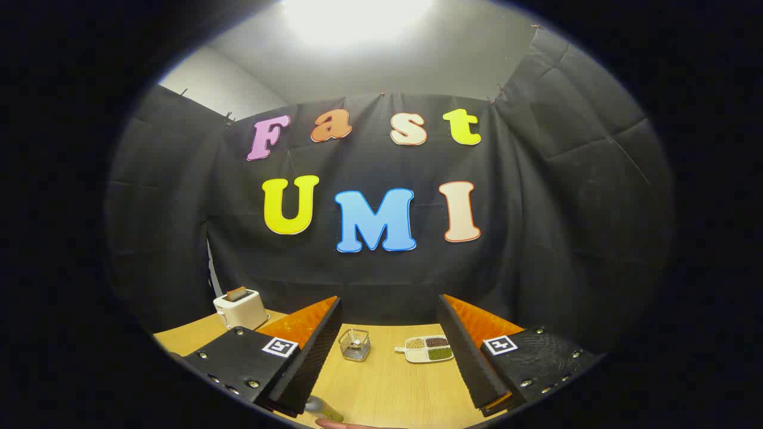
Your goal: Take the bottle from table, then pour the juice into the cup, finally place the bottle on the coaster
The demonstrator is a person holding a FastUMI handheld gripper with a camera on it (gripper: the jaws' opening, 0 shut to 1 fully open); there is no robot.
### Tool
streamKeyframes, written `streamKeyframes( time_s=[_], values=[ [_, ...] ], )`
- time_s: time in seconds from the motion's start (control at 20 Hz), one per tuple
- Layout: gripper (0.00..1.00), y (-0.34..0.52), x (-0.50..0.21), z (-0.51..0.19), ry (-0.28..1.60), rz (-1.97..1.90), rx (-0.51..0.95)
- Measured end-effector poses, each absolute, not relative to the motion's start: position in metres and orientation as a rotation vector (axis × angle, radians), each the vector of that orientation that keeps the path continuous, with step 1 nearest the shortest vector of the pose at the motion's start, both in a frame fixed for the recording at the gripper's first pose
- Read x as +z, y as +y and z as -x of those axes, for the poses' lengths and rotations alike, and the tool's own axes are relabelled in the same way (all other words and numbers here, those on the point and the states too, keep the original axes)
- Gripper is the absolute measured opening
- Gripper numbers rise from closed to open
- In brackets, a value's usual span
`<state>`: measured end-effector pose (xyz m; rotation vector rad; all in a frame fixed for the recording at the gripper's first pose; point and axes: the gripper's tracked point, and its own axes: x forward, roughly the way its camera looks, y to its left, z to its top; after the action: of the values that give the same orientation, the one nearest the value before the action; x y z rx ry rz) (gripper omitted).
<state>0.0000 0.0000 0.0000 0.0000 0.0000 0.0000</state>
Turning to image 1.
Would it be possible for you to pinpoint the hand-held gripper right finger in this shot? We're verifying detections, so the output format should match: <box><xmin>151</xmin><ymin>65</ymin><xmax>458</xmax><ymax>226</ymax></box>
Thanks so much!
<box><xmin>438</xmin><ymin>294</ymin><xmax>600</xmax><ymax>418</ymax></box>

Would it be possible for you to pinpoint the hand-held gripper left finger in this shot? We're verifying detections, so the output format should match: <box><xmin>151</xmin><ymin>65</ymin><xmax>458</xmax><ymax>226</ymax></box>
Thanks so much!
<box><xmin>170</xmin><ymin>296</ymin><xmax>343</xmax><ymax>419</ymax></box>

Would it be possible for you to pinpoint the silver juice bottle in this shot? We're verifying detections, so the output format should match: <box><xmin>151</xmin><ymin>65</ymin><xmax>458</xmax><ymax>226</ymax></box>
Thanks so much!
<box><xmin>304</xmin><ymin>396</ymin><xmax>345</xmax><ymax>424</ymax></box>

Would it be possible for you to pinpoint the white divided grain dish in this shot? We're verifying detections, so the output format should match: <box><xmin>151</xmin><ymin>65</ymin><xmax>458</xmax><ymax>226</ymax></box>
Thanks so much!
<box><xmin>395</xmin><ymin>335</ymin><xmax>455</xmax><ymax>364</ymax></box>

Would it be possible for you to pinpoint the white toaster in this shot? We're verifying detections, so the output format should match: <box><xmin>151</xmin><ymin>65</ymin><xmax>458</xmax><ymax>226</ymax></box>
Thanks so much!
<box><xmin>213</xmin><ymin>287</ymin><xmax>270</xmax><ymax>331</ymax></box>

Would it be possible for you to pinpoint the wooden table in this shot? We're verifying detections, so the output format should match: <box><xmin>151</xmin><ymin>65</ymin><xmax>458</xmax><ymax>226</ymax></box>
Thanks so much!
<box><xmin>154</xmin><ymin>310</ymin><xmax>513</xmax><ymax>429</ymax></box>

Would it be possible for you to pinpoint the wire mesh basket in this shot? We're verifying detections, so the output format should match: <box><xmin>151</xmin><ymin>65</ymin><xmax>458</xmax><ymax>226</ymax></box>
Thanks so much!
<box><xmin>338</xmin><ymin>329</ymin><xmax>371</xmax><ymax>362</ymax></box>

